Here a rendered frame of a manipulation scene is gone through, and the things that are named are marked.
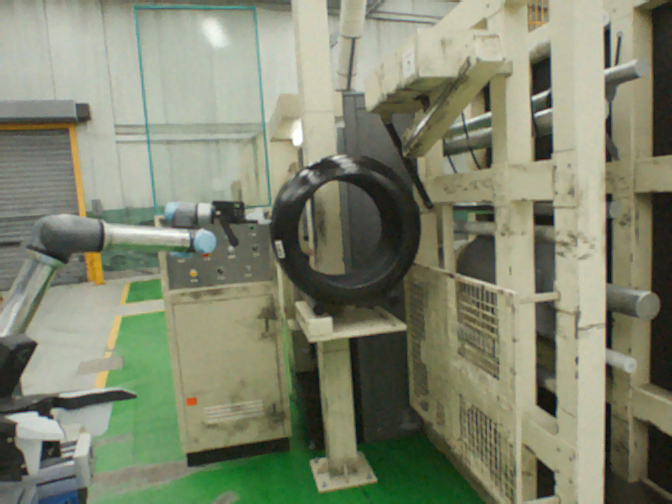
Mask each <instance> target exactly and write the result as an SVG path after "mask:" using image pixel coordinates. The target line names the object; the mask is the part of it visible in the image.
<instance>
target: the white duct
mask: <svg viewBox="0 0 672 504"><path fill-rule="evenodd" d="M366 3H367V0H342V2H341V14H340V28H339V38H338V51H337V64H336V78H335V88H336V89H340V90H341V89H347V85H348V74H349V64H350V53H351V44H352V37H356V41H355V50H354V61H353V70H352V80H351V89H353V88H354V89H356V84H357V74H358V66H359V57H360V47H361V39H363V29H364V21H365V11H366Z"/></svg>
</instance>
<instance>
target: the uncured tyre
mask: <svg viewBox="0 0 672 504"><path fill-rule="evenodd" d="M330 181H343V182H348V183H351V184H354V185H356V186H358V188H359V189H362V190H363V191H364V192H365V193H366V194H368V196H369V197H370V198H371V199H372V201H373V203H374V205H376V207H377V209H378V212H379V215H380V221H381V233H380V239H379V243H378V245H377V247H376V250H374V252H373V254H372V255H371V257H370V258H369V259H368V260H367V261H366V262H365V263H364V265H362V266H361V267H359V268H357V269H355V270H353V271H351V272H348V273H343V274H326V273H322V272H319V271H317V270H313V269H312V268H311V267H310V266H309V263H308V262H307V260H306V258H305V256H304V254H303V252H302V248H301V244H299V238H298V226H299V224H300V220H301V215H302V212H303V210H304V207H305V206H306V204H307V201H308V200H309V198H310V197H311V196H312V195H313V193H315V192H316V191H318V190H319V189H320V188H321V186H323V185H324V184H326V183H327V182H330ZM270 220H271V221H272V222H271V223H269V226H268V235H270V242H271V247H272V251H273V254H274V256H275V259H276V261H277V262H278V265H279V267H280V268H281V270H282V271H283V273H285V274H286V275H287V277H288V278H289V279H290V281H291V282H292V283H293V284H294V285H295V286H296V287H297V288H298V289H299V290H301V291H303V292H304V293H306V294H307V296H309V297H311V298H312V299H316V300H318V301H320V302H323V303H327V304H335V305H340V306H350V305H358V304H363V303H367V302H370V301H373V300H376V299H378V298H380V297H382V296H384V294H386V293H387V292H389V291H391V290H392V289H394V288H395V287H396V286H397V285H398V284H399V283H400V282H401V281H402V279H403V277H404V276H406V275H407V273H408V272H409V270H410V269H411V267H412V265H413V262H414V260H415V258H416V255H417V252H418V247H419V243H420V235H422V224H420V215H419V210H418V207H417V204H416V200H415V198H414V196H413V194H412V192H411V190H410V188H409V187H408V185H407V183H405V182H404V181H403V179H402V178H401V177H400V176H399V175H398V174H397V173H396V172H394V171H393V169H392V168H390V167H388V166H387V165H385V164H384V163H382V162H380V161H378V160H375V159H372V158H370V157H366V156H362V155H355V153H338V155H332V156H327V157H324V158H321V159H319V160H316V161H313V162H311V163H310V164H308V165H306V166H304V167H303V168H301V169H300V171H297V172H296V173H295V174H293V175H292V176H291V177H290V178H289V179H288V180H287V181H286V183H285V184H284V185H282V188H281V189H280V191H279V192H278V194H277V196H276V198H275V200H274V204H273V207H272V210H271V214H270ZM275 241H281V245H282V250H283V254H285V258H279V256H278V252H277V247H276V243H275Z"/></svg>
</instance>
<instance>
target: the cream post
mask: <svg viewBox="0 0 672 504"><path fill-rule="evenodd" d="M292 8H293V21H294V35H295V49H296V63H297V77H298V91H299V105H300V108H299V110H300V119H301V125H300V126H301V132H302V147H303V141H304V140H305V149H306V158H304V156H303V161H304V166H306V165H308V164H310V163H311V162H313V161H316V160H319V159H321V158H324V157H327V156H332V155H337V153H336V138H335V122H334V106H333V90H332V74H331V59H330V43H329V29H328V13H327V0H292ZM307 208H310V222H311V225H308V231H309V246H310V250H312V256H311V255H310V260H311V268H312V269H313V270H317V271H319V272H322V273H326V274H343V273H344V266H343V250H342V233H341V217H340V201H339V185H338V181H330V182H327V183H326V184H324V185H323V186H321V188H320V189H319V190H318V191H316V192H315V193H313V195H312V196H311V197H310V198H309V200H308V201H307ZM321 303H322V304H323V305H324V307H325V312H334V311H343V309H347V306H340V305H332V304H327V303H323V302H321ZM317 345H318V353H317V354H318V360H319V374H320V388H321V402H322V416H323V429H324V444H325V449H324V450H325V458H326V459H327V463H329V472H330V475H331V477H335V476H340V475H344V473H343V464H346V465H347V471H348V474H352V473H356V472H357V456H356V440H355V424H354V408H353V392H352V377H351V361H350V345H349V337H344V338H336V339H327V340H319V341H317Z"/></svg>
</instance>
